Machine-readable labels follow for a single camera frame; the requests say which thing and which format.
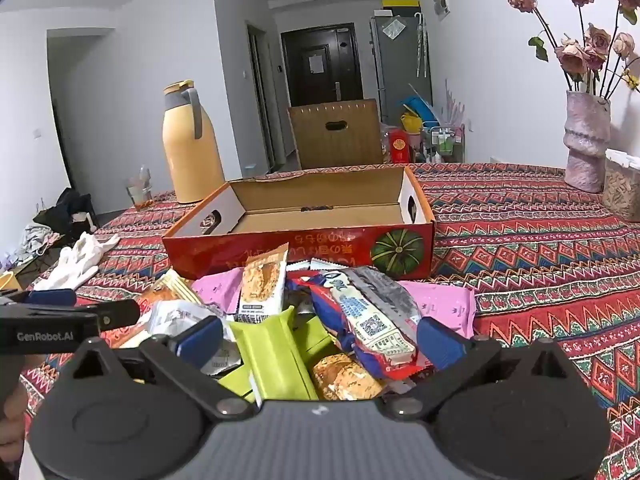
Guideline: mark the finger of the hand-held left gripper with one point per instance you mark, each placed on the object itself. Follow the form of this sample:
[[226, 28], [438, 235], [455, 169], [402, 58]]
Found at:
[[120, 312], [50, 297]]

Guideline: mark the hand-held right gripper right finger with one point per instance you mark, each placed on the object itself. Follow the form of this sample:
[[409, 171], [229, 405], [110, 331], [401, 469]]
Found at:
[[440, 342]]

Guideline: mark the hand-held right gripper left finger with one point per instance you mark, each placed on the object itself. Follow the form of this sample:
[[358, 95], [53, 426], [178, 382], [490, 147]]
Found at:
[[197, 340]]

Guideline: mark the white grey snack packet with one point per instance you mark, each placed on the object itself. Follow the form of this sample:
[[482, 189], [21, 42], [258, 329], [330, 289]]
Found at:
[[385, 292], [175, 317], [322, 264]]

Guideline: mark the pink snack packet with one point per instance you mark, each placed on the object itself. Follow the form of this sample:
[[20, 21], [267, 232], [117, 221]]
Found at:
[[445, 302], [217, 287]]

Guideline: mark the oat crisp snack packet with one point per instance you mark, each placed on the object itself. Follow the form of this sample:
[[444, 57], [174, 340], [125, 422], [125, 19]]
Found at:
[[167, 287], [262, 280], [345, 377]]

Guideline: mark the green snack packet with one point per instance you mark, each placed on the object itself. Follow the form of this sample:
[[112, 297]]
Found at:
[[315, 337], [275, 355]]

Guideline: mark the red cardboard box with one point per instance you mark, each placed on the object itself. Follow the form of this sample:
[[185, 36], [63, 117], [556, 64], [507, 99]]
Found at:
[[300, 250]]

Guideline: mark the person's left hand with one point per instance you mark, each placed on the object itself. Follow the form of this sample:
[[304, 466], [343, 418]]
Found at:
[[12, 415]]

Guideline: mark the pile of clothes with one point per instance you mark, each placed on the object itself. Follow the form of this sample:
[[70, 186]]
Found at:
[[40, 240]]

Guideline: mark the patterned tablecloth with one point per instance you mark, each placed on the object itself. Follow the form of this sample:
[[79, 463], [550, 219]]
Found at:
[[525, 260]]

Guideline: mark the glass cup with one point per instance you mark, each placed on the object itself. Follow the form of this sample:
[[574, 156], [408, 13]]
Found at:
[[139, 195]]

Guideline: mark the yellow thermos jug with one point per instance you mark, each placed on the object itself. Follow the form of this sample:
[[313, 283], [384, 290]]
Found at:
[[192, 160]]

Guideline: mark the red gift box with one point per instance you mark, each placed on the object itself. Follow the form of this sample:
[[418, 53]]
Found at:
[[399, 145]]

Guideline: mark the yellow bag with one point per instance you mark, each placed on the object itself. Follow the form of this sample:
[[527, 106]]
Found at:
[[411, 122]]

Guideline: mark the purple dried grass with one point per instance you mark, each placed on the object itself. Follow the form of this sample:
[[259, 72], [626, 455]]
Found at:
[[454, 107]]

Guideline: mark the blue plastic item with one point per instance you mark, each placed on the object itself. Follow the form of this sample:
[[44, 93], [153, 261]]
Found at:
[[420, 105]]

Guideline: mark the pink ceramic vase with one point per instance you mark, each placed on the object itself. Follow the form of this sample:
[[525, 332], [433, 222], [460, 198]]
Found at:
[[587, 150]]

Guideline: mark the dark door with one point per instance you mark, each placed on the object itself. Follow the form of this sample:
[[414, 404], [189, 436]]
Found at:
[[300, 85]]

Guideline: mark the grey refrigerator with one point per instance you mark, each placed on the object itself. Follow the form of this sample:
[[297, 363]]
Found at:
[[400, 70]]

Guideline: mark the white folded umbrella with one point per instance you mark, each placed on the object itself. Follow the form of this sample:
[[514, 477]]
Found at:
[[421, 45]]

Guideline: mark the paper notice on door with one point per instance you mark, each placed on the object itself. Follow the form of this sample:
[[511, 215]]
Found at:
[[315, 63]]

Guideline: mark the dried rose bouquet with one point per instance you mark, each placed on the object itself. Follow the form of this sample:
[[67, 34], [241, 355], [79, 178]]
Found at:
[[572, 55]]

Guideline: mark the paper sheet on refrigerator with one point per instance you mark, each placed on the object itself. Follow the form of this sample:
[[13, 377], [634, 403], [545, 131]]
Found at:
[[394, 29]]

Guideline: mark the yellow flower stems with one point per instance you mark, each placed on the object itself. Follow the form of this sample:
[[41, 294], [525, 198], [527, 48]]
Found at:
[[631, 79]]

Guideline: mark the yellow box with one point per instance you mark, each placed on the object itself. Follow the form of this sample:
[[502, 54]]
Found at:
[[400, 4]]

